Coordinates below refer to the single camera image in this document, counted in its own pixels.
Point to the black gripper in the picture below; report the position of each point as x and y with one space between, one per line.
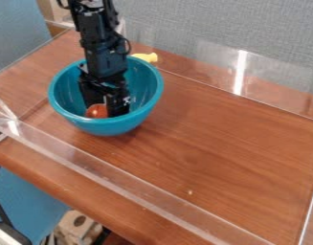
103 79

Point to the brown capped toy mushroom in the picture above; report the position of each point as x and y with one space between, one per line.
96 111

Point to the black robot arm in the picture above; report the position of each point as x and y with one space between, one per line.
95 21

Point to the blue plastic bowl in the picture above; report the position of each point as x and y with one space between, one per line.
144 86

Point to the yellow toy object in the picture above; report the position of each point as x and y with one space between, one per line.
150 58

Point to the clear acrylic front barrier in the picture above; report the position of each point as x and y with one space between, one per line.
108 194

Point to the white block with hole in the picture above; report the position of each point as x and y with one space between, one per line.
76 229

